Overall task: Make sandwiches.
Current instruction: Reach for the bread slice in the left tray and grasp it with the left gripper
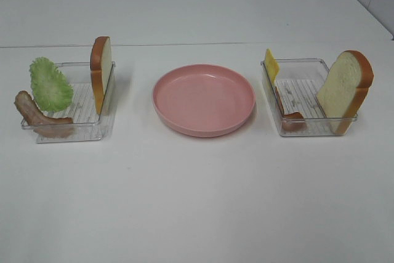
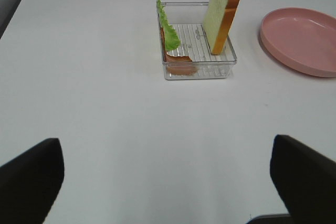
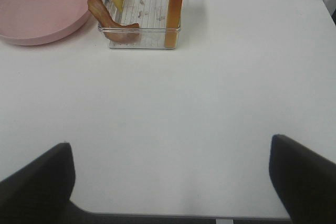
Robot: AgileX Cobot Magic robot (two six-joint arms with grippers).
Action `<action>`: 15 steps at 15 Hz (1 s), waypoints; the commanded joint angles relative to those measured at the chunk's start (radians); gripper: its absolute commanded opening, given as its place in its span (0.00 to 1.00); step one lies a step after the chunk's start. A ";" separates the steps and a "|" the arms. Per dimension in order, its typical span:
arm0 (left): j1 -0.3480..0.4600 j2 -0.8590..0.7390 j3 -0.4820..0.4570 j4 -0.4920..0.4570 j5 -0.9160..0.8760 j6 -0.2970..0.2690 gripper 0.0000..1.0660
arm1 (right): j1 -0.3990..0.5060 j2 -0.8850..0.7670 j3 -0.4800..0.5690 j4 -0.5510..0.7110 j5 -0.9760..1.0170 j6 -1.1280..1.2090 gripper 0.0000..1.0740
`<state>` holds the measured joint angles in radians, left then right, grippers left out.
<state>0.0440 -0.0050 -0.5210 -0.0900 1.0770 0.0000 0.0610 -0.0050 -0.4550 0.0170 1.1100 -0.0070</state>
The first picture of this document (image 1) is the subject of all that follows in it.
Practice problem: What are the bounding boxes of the bacon strip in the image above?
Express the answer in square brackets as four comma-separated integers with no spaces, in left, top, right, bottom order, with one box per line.
[14,91,74,138]
[275,86,307,132]

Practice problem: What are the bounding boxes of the clear left plastic tray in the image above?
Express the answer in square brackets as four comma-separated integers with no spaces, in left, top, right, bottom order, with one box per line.
[21,62,116,144]

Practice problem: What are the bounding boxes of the bread slice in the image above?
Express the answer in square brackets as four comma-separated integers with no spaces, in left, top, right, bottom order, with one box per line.
[90,36,112,115]
[317,50,374,135]

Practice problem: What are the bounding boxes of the clear plastic tray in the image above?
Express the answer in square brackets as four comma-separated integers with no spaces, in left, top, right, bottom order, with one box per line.
[21,62,116,144]
[263,58,358,137]

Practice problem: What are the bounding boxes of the yellow cheese slice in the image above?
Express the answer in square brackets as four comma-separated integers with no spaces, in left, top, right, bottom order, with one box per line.
[262,49,280,101]

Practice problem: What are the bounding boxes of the green lettuce leaf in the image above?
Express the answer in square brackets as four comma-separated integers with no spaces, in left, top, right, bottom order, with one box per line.
[30,57,73,112]

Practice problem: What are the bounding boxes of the clear right plastic tray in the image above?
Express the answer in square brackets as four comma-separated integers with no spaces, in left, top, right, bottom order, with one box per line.
[263,58,358,137]

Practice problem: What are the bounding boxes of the pink round plate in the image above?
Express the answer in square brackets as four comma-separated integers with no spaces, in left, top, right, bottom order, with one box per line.
[152,64,255,137]

